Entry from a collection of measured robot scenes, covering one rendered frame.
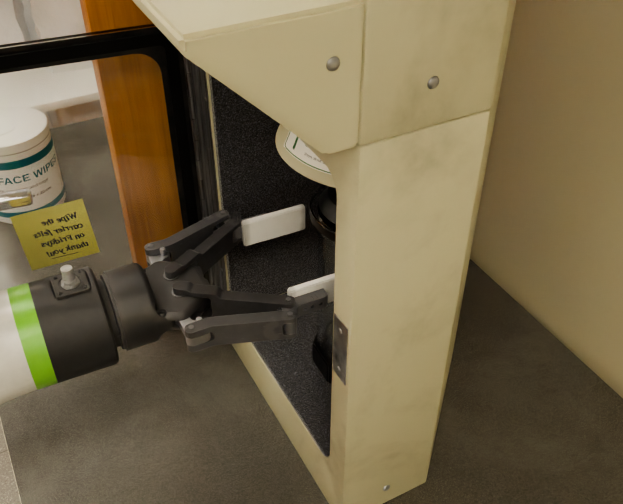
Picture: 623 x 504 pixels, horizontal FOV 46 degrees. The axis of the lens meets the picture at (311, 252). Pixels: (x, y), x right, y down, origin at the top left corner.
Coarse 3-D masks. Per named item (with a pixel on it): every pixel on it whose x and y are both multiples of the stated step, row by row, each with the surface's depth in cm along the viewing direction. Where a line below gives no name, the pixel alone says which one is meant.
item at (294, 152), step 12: (276, 132) 68; (288, 132) 64; (276, 144) 67; (288, 144) 64; (300, 144) 63; (288, 156) 64; (300, 156) 63; (312, 156) 62; (300, 168) 63; (312, 168) 62; (324, 168) 61; (324, 180) 62
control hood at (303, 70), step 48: (144, 0) 43; (192, 0) 42; (240, 0) 42; (288, 0) 42; (336, 0) 42; (192, 48) 39; (240, 48) 40; (288, 48) 42; (336, 48) 43; (288, 96) 44; (336, 96) 45; (336, 144) 47
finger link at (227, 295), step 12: (180, 288) 66; (192, 288) 66; (204, 288) 66; (216, 288) 66; (216, 300) 66; (228, 300) 66; (240, 300) 66; (252, 300) 66; (264, 300) 66; (276, 300) 66; (288, 300) 65; (204, 312) 68; (216, 312) 67; (228, 312) 67; (240, 312) 66; (252, 312) 66
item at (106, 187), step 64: (64, 64) 69; (128, 64) 71; (0, 128) 70; (64, 128) 73; (128, 128) 75; (0, 192) 74; (64, 192) 77; (128, 192) 80; (0, 256) 79; (64, 256) 82; (128, 256) 85
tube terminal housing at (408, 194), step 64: (384, 0) 43; (448, 0) 45; (512, 0) 54; (384, 64) 46; (448, 64) 48; (384, 128) 49; (448, 128) 52; (384, 192) 52; (448, 192) 56; (384, 256) 56; (448, 256) 60; (384, 320) 61; (448, 320) 66; (256, 384) 93; (384, 384) 67; (384, 448) 73
